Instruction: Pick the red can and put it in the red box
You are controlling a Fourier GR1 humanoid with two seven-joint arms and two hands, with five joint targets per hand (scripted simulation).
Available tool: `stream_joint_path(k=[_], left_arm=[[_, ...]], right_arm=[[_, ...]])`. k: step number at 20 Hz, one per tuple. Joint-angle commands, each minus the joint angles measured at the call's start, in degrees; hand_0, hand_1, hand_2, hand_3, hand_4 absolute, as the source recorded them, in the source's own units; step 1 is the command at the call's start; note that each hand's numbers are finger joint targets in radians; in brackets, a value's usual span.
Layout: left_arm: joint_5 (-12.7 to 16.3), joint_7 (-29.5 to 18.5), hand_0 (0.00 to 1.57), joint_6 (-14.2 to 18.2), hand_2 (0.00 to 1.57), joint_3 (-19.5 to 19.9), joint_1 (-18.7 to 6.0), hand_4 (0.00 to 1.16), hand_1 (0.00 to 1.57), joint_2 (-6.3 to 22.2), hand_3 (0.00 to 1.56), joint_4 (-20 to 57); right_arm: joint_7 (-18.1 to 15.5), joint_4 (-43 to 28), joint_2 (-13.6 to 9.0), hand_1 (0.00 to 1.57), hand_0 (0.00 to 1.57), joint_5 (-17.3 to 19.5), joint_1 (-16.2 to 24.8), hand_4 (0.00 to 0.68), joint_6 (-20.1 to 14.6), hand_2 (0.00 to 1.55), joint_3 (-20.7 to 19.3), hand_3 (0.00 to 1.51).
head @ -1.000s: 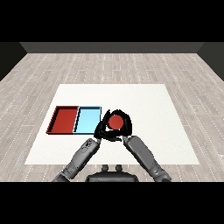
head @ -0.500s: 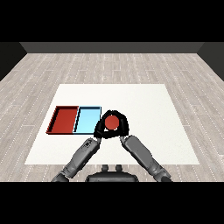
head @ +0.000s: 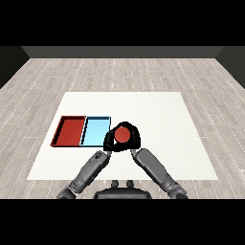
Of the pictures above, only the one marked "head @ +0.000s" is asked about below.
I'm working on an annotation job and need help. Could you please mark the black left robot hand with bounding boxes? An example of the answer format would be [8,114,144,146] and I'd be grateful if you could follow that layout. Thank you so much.
[103,121,126,153]

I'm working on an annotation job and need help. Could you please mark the red shallow open box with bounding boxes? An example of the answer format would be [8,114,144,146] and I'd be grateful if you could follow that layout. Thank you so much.
[50,115,87,148]

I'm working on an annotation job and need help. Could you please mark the dark grey robot body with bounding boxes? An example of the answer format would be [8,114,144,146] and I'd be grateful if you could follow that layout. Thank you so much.
[93,180,153,200]

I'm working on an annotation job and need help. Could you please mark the light blue shallow open box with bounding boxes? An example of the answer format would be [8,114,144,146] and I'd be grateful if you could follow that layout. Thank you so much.
[78,115,112,147]

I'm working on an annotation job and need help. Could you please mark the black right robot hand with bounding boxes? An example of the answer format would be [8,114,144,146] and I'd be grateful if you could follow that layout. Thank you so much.
[118,121,142,152]

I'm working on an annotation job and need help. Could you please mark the red can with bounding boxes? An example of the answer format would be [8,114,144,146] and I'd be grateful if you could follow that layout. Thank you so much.
[114,125,132,145]

